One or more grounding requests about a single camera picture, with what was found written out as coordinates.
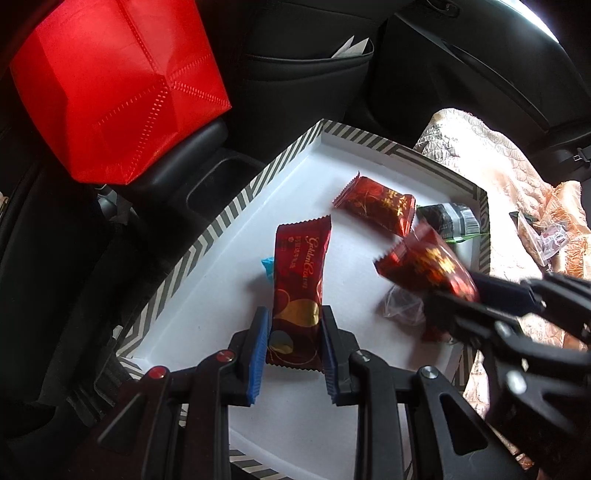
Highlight clear wrapped dark snack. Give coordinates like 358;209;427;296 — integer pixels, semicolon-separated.
382;285;426;327

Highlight red fabric bag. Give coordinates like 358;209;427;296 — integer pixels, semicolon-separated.
10;0;230;185

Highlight red Golden Crown snack bar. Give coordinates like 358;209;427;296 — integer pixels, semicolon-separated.
266;215;332;371

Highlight blue wrapper snack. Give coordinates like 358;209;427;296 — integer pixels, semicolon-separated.
260;257;274;282

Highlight red gold snack packet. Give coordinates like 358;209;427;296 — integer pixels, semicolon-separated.
332;174;416;237

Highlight peach embroidered fringed cloth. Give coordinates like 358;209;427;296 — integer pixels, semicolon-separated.
413;108;591;471

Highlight black seat belt buckle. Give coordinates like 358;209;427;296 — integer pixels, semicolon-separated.
572;146;591;164

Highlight white papers in pocket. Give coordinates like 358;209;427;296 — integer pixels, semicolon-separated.
332;36;369;59

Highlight white striped-edge box tray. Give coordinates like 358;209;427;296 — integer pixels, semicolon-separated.
118;120;489;479

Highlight black car seat back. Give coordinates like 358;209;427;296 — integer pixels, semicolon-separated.
197;1;407;160

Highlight clear pink snack packet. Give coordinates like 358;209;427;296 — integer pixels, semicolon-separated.
510;211;569;269

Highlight black white snack packet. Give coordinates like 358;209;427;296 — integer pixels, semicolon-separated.
416;203;481;244

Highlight red gold candy packet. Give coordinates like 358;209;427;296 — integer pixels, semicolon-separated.
374;221;479;302

